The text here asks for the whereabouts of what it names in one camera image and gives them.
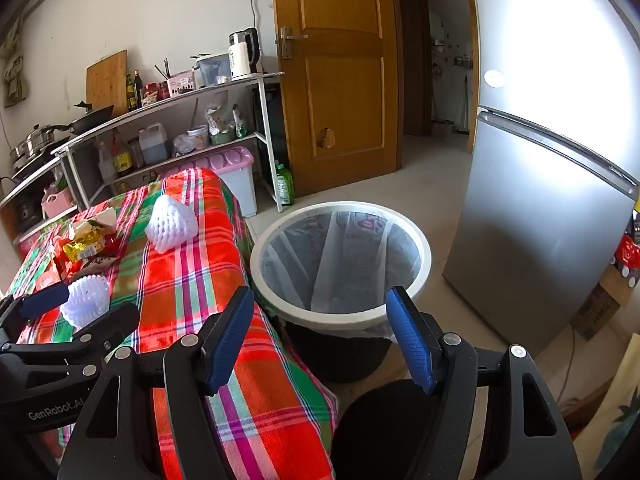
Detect black trash bin white rim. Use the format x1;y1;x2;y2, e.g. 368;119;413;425
249;201;432;385

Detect wooden cutting board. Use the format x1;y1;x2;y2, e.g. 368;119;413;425
85;49;129;116

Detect white electric kettle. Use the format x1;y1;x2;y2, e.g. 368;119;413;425
228;27;261;79

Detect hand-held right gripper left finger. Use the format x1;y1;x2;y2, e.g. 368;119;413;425
57;286;256;480

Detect red plastic object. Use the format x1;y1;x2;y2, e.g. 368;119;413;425
611;234;640;277

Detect crumpled food bag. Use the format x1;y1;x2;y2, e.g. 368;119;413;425
204;103;236;136

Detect wooden door frame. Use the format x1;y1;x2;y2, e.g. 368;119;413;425
398;0;479;154

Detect cardboard box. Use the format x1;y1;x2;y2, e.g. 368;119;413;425
569;259;640;342

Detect plaid tablecloth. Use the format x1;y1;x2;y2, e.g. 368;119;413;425
5;167;341;480

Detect soy sauce bottle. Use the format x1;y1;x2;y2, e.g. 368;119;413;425
110;129;134;176

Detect green plastic bottle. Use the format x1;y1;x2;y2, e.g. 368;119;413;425
274;162;296;207

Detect translucent bin liner bag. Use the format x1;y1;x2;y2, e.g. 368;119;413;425
253;206;428;346

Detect black frying pan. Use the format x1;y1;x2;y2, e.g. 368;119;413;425
67;101;116;134

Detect storage box pink lid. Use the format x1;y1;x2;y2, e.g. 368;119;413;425
159;146;259;219

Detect steel shelf unit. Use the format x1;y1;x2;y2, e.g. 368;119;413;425
50;71;287;214

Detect black cooker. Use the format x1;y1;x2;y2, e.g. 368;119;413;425
14;197;44;226

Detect clear plastic bottle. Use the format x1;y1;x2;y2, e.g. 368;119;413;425
97;139;117;185

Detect floor cable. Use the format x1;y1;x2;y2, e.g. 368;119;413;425
554;324;577;412

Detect silver refrigerator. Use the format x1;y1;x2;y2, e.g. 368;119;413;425
442;0;640;359

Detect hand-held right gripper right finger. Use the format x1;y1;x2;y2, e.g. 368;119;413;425
385;286;583;480

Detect small white foam fruit net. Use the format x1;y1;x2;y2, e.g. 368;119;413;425
59;273;111;331

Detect dark brown sachet wrapper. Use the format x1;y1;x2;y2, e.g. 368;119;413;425
81;255;119;274

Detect metal door handle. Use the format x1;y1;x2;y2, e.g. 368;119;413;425
274;26;309;60

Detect yellow foil wrapper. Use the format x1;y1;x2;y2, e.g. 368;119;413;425
62;237;106;264

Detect red lid sauce jars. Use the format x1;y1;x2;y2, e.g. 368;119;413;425
142;81;170;104

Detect plastic jug dark liquid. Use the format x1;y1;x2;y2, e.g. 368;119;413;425
138;122;169;165

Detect wooden door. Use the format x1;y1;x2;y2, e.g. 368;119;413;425
270;0;402;199

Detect stainless steel pot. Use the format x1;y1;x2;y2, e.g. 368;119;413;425
9;123;71;161

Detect low steel stove shelf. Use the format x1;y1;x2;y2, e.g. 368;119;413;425
0;154;82;247

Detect green white packet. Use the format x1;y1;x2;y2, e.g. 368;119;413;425
232;103;249;140

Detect large white foam fruit net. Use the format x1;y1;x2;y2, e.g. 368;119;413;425
144;194;197;255

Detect hanging cloth bag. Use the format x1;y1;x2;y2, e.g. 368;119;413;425
2;15;29;109

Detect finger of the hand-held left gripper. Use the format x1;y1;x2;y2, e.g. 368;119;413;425
0;303;141;378
0;281;71;342

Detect clear plastic container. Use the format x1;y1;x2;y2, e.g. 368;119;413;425
192;52;232;89

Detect pink plastic basket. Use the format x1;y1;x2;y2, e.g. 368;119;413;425
40;187;76;220

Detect pink chopstick holder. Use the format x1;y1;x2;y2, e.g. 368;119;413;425
167;70;197;97

